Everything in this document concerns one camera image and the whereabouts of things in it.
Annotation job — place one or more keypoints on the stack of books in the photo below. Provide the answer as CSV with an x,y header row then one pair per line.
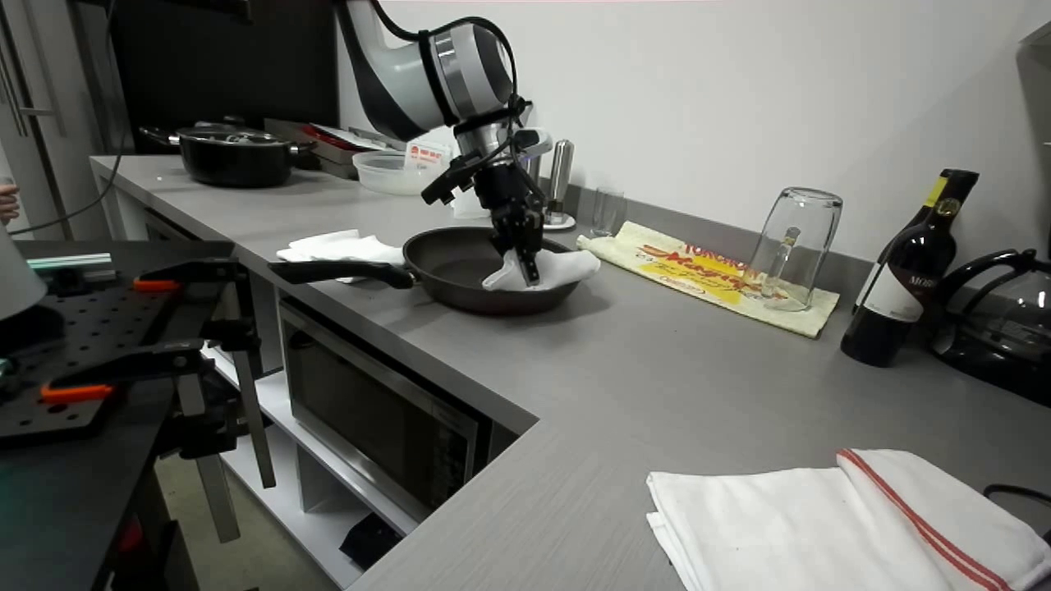
x,y
340,148

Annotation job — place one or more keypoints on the wine bottle yellow foil neck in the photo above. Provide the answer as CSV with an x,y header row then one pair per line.
x,y
905,283

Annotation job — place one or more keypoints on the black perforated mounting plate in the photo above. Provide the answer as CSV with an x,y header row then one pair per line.
x,y
100,317

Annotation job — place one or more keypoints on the yellow printed tea towel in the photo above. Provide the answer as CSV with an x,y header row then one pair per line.
x,y
702,275

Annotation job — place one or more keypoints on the white plate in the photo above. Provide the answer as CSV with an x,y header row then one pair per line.
x,y
561,221

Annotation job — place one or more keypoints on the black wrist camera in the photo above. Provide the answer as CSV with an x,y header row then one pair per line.
x,y
452,178

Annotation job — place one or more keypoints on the folded white towel red stripe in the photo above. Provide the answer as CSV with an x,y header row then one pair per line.
x,y
810,526

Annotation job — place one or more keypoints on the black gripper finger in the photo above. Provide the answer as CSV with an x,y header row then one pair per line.
x,y
506,247
532,247

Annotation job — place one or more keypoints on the white cloth towel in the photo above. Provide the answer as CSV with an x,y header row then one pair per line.
x,y
569,266

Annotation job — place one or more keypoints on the black coffee maker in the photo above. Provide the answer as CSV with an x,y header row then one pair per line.
x,y
1040,133

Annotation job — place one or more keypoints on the white towel blue stripe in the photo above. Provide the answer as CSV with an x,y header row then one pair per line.
x,y
328,247

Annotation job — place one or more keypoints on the black monitor screen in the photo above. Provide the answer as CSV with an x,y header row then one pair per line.
x,y
218,61

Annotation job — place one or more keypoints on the glass coffee carafe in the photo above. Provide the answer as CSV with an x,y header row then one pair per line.
x,y
995,330

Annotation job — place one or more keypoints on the black cooking pot with lid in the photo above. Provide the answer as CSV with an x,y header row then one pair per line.
x,y
234,152

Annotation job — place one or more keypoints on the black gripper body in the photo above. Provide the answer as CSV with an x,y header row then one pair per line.
x,y
506,193

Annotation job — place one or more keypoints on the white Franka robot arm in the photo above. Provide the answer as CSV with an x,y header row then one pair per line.
x,y
439,66

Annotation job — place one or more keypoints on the large clear drinking glass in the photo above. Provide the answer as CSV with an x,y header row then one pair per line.
x,y
800,247

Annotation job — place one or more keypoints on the steel shaker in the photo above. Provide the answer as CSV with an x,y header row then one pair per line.
x,y
561,170

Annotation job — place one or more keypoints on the black frying pan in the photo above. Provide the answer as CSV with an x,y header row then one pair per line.
x,y
453,275

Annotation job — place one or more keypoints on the small clear glass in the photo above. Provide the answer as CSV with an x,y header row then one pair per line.
x,y
609,214

